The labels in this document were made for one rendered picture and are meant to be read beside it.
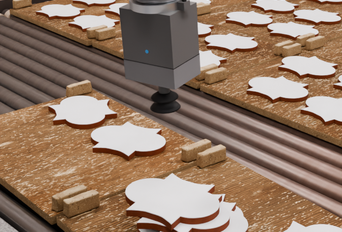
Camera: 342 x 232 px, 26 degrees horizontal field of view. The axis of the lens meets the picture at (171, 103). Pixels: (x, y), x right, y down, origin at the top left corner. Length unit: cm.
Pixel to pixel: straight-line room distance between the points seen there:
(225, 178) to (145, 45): 37
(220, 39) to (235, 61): 15
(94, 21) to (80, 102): 60
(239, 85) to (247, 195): 49
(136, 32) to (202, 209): 27
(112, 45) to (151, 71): 95
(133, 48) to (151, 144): 39
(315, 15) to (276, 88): 60
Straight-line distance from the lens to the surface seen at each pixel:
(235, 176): 128
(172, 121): 155
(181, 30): 97
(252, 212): 118
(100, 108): 153
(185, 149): 131
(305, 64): 179
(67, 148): 139
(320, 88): 168
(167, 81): 99
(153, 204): 108
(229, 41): 194
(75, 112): 151
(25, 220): 121
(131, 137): 139
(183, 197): 110
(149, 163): 132
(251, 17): 216
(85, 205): 118
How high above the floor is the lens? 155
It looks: 23 degrees down
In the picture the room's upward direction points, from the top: straight up
